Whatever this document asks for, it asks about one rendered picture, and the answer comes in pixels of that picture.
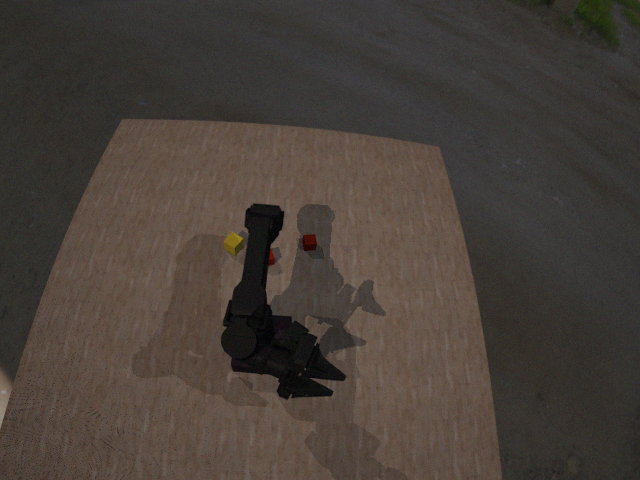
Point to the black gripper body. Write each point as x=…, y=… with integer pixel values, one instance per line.
x=285, y=364

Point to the yellow cube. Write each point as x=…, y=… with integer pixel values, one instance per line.
x=233, y=243

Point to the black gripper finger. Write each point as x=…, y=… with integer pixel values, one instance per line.
x=320, y=368
x=307, y=387

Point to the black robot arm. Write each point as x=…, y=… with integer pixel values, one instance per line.
x=248, y=316

